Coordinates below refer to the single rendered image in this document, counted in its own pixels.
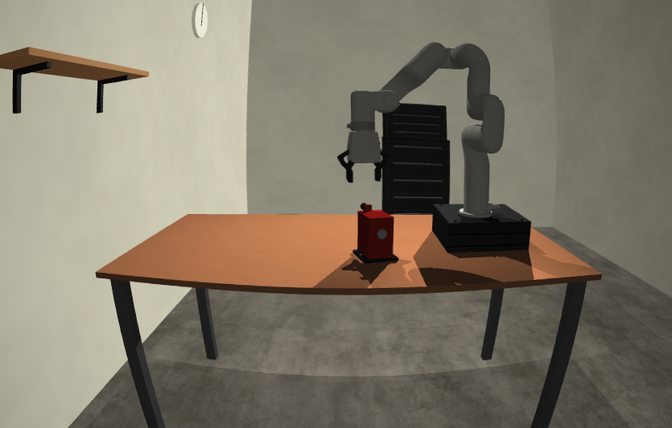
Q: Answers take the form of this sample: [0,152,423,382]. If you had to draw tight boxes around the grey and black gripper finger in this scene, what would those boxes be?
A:
[337,149,355,183]
[373,151,389,182]

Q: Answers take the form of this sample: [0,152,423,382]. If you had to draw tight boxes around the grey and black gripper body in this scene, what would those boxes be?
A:
[347,130,381,163]

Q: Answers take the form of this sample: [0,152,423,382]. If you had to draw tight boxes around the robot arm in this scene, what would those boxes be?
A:
[347,42,505,218]

